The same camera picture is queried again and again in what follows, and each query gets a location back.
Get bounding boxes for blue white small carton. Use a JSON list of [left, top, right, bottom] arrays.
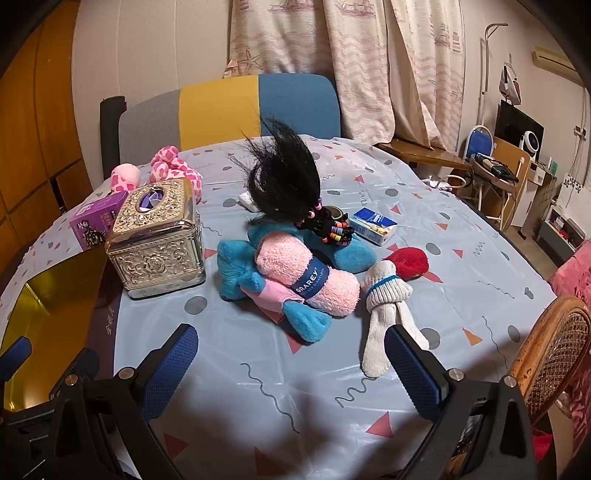
[[348, 207, 399, 247]]

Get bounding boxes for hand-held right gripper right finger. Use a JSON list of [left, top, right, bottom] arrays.
[[384, 324, 539, 480]]

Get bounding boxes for dark gift box gold interior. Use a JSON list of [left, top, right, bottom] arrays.
[[0, 251, 123, 411]]

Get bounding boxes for white steamer pole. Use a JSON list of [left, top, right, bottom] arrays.
[[478, 22, 509, 139]]

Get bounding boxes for pink patterned curtain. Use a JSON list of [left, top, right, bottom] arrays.
[[224, 0, 395, 141], [383, 0, 465, 151]]

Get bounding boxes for white knit socks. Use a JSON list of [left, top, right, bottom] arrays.
[[360, 259, 430, 379]]

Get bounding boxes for blue plush toy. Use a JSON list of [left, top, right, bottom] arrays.
[[217, 217, 377, 343]]

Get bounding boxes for black doll hair with beads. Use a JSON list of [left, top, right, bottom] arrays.
[[231, 115, 356, 252]]

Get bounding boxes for pink towel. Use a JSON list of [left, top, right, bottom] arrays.
[[256, 231, 361, 318]]

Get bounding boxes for grey yellow blue chair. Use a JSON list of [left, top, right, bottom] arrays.
[[99, 73, 342, 185]]

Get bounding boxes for wooden side desk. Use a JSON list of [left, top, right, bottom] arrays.
[[374, 140, 468, 171]]

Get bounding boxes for white round fan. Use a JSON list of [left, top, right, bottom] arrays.
[[521, 130, 544, 160]]

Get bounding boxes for wooden wardrobe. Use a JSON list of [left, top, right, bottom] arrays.
[[0, 0, 95, 259]]

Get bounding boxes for white low shelf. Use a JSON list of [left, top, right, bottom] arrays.
[[538, 203, 587, 266]]

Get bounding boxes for patterned light blue tablecloth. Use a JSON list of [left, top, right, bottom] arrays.
[[0, 134, 561, 480]]

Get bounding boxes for ornate silver tissue box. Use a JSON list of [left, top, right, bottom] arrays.
[[105, 178, 207, 300]]

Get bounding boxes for purple cardboard box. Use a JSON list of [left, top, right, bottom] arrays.
[[69, 191, 130, 252]]

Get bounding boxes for black monitor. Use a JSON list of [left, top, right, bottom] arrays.
[[494, 100, 544, 153]]

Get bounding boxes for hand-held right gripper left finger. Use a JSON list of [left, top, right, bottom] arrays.
[[44, 323, 200, 480]]

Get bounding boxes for red plush sock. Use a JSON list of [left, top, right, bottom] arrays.
[[383, 247, 429, 280]]

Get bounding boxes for pink spotted plush toy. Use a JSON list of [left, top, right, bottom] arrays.
[[110, 144, 205, 204]]

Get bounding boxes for garment steamer head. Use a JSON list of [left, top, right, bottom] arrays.
[[499, 65, 522, 104]]

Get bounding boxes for pink blanket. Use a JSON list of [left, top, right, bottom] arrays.
[[549, 242, 591, 315]]

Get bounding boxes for blue folding chair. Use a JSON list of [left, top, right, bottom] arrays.
[[465, 124, 496, 162]]

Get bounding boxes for wall air conditioner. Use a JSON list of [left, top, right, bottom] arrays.
[[531, 44, 583, 85]]

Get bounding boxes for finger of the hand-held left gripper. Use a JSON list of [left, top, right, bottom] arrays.
[[0, 336, 33, 385]]

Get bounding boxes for rattan chair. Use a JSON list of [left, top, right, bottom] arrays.
[[508, 295, 591, 428]]

